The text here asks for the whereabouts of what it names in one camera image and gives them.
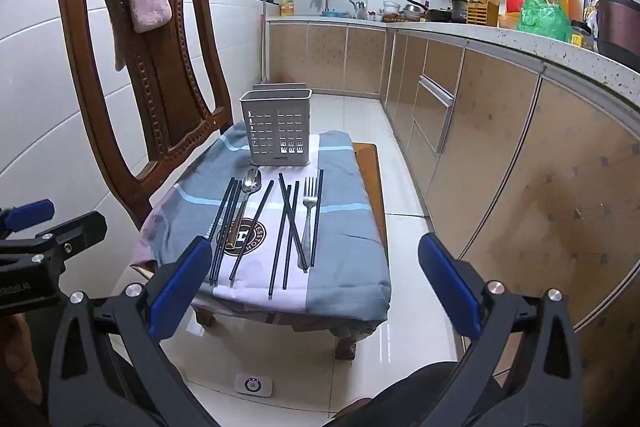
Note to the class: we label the stack of white bowls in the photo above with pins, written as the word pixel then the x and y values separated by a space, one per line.
pixel 392 8

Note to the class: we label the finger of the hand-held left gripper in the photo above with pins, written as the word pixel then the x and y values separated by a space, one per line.
pixel 31 214
pixel 75 231

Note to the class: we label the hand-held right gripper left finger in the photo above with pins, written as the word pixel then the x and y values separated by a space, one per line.
pixel 181 287

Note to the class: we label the black cooking pot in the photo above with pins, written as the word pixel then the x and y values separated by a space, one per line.
pixel 458 9

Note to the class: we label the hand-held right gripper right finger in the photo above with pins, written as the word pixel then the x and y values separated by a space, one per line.
pixel 450 287

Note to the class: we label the dark clothing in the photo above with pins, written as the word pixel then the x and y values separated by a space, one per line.
pixel 400 397

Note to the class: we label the wooden chopstick box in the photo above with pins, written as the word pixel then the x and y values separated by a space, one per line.
pixel 482 11

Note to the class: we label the yellow box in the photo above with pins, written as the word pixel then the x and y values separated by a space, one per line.
pixel 286 8

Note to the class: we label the carved wooden chair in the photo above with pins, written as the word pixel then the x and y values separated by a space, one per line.
pixel 165 72

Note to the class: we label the dark rice cooker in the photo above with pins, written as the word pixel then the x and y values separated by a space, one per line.
pixel 620 27

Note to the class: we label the metal fork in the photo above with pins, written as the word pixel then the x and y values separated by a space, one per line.
pixel 308 207

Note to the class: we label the black frying pan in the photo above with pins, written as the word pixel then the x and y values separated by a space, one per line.
pixel 422 9

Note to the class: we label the grey blue printed blanket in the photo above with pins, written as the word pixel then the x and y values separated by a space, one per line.
pixel 340 217

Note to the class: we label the kitchen cabinets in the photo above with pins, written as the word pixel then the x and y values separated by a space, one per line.
pixel 490 117

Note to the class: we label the grey perforated utensil holder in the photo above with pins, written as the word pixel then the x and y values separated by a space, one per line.
pixel 265 127

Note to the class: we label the white round-button floor device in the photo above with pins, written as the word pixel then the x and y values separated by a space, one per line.
pixel 253 386

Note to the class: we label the green plastic bag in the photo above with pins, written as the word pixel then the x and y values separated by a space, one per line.
pixel 542 19

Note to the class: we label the metal spoon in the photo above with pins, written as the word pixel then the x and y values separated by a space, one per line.
pixel 251 181

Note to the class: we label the metal kettle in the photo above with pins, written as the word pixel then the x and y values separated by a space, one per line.
pixel 357 9

